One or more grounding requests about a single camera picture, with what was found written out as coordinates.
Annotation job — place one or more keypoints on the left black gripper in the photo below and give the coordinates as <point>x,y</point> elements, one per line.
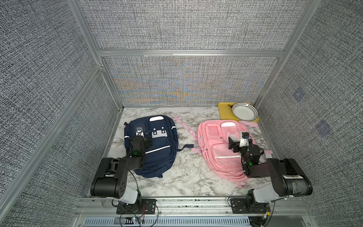
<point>147,142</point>

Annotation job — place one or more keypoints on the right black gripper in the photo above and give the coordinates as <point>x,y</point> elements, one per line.
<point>236,145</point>

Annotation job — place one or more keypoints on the pink backpack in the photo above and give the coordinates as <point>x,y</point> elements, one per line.
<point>212,137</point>

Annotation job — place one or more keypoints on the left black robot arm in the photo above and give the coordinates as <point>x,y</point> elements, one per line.
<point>110,180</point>

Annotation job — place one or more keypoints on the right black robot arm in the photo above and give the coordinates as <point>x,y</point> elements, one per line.
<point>287,178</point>

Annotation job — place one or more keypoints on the navy blue backpack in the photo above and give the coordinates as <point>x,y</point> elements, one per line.
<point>165,145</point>

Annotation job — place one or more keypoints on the white dotted bowl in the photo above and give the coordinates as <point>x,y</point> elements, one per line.
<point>245,111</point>

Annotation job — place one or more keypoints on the yellow tray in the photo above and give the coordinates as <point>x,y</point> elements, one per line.
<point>225,111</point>

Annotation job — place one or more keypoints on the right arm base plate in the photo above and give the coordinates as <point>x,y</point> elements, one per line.
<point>238,206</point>

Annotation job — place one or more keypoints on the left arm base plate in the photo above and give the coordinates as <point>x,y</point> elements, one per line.
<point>143,206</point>

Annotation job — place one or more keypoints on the white vented cable duct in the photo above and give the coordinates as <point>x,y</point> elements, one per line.
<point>234,221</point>

